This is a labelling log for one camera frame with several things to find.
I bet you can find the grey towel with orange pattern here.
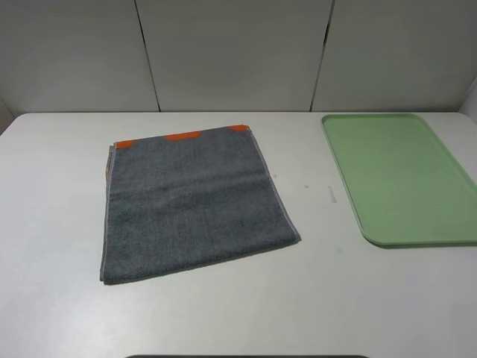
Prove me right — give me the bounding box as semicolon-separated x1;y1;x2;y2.
100;125;300;285

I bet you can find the light green plastic tray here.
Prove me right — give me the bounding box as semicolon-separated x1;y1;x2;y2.
322;113;476;248

